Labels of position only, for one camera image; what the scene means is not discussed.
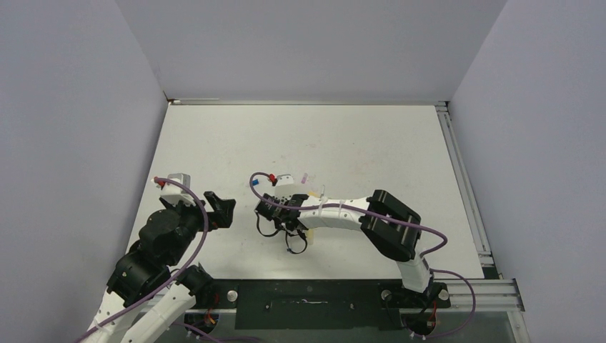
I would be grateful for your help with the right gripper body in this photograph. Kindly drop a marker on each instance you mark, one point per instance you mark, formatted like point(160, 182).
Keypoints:
point(278, 224)

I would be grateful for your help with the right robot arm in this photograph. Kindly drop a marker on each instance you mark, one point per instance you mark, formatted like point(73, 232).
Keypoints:
point(393, 229)

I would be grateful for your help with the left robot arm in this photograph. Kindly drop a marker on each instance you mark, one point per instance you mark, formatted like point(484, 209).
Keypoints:
point(162, 242)

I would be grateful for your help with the yellow highlighter pen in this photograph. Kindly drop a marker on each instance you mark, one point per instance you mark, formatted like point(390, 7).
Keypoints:
point(309, 236)

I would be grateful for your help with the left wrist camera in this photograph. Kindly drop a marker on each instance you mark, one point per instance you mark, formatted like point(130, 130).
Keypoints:
point(172, 192)

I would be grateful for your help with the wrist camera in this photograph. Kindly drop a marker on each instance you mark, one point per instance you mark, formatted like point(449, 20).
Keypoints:
point(172, 192)
point(284, 179)

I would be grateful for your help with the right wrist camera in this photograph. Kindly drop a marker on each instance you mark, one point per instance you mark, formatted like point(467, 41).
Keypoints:
point(284, 179)

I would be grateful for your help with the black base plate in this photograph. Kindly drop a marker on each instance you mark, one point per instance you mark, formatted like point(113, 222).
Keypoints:
point(316, 304)

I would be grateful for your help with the aluminium frame rail back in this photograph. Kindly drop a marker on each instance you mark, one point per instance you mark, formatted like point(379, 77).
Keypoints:
point(219, 102)

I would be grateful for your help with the aluminium frame rail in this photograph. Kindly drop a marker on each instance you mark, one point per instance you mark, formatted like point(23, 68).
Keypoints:
point(219, 102)
point(496, 294)

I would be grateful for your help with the aluminium frame rail right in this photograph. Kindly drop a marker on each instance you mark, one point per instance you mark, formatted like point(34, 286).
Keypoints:
point(496, 294)

